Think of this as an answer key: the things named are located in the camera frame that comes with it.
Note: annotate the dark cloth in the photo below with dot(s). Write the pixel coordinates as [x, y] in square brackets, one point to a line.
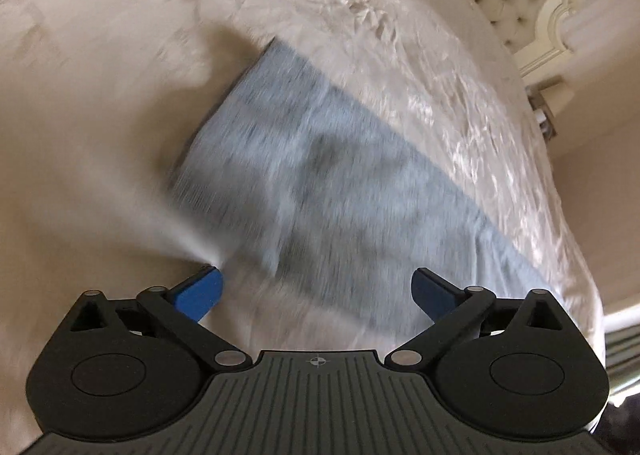
[620, 430]

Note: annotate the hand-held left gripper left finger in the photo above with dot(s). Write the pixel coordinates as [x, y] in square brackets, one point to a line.
[202, 294]

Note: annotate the blue-grey speckled pants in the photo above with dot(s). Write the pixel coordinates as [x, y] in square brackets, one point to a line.
[325, 185]

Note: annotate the white embroidered bedspread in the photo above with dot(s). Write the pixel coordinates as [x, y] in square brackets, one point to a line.
[100, 85]

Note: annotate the cream nightstand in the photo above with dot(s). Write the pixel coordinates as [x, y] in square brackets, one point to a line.
[547, 85]

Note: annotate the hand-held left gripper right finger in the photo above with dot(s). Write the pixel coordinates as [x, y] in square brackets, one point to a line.
[429, 295]

